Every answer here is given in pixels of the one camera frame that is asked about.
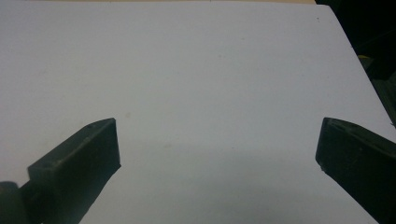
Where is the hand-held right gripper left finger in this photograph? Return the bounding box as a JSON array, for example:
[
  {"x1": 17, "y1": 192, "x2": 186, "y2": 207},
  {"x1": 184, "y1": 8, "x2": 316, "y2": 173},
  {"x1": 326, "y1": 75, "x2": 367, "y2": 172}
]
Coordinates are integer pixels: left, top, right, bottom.
[{"x1": 19, "y1": 117, "x2": 121, "y2": 224}]

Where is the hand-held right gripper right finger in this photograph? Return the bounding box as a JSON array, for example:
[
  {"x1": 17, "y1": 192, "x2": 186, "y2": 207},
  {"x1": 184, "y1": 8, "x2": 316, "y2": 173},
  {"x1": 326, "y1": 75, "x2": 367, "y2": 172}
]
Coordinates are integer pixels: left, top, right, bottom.
[{"x1": 315, "y1": 117, "x2": 396, "y2": 224}]

